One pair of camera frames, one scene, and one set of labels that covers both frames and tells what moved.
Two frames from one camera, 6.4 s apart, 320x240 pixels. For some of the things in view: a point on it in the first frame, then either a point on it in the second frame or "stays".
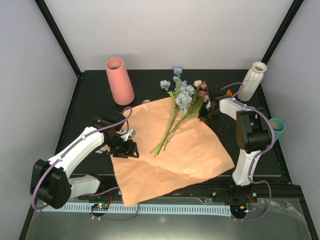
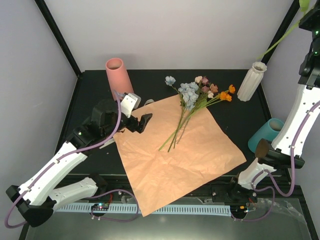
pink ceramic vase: (121, 86) stays
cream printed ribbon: (132, 111) → (147, 102)
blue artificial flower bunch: (182, 95) → (189, 94)
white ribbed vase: (253, 79) stays
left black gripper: (128, 151) → (144, 119)
